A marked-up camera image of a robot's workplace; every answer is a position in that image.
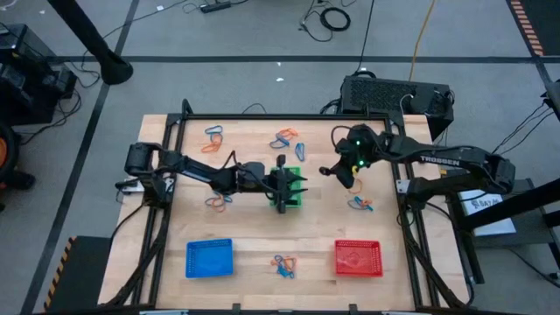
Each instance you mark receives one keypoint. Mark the black side stand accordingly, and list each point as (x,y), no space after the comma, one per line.
(525,219)

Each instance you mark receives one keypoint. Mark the red plastic basket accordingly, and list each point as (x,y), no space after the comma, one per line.
(359,258)

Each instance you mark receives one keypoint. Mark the black perforated computer case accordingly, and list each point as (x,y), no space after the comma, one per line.
(376,94)

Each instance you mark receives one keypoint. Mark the white printed sign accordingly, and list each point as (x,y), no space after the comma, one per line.
(494,219)

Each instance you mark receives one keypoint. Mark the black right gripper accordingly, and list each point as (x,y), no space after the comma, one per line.
(347,175)

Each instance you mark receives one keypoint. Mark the black hazard-striped floor mat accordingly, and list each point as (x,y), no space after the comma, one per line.
(547,26)
(83,275)

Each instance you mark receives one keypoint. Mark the green plastic basket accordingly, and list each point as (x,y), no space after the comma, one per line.
(296,171)

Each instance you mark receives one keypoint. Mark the silver aluminium extrusion bar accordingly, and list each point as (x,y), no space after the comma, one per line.
(400,312)
(164,312)

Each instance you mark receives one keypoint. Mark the blue plastic basket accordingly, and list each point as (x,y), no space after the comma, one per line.
(210,258)

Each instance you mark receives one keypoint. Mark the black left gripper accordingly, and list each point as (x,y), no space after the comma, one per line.
(280,186)

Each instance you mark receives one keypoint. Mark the orange black wheeled machine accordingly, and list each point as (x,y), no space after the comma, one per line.
(6,153)

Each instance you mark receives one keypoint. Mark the black equipment cart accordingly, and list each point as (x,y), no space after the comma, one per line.
(26,79)

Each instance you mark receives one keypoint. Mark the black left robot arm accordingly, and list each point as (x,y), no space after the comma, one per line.
(201,172)

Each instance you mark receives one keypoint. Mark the black power strip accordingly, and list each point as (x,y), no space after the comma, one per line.
(215,7)

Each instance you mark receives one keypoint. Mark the silver mounting bracket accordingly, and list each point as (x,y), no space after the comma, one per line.
(402,187)
(131,186)

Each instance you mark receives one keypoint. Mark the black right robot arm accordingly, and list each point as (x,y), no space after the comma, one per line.
(459,162)

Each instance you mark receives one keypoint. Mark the black round standing pole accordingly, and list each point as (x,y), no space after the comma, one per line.
(116,70)

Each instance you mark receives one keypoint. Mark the black aluminium table frame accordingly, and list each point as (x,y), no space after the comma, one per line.
(284,116)

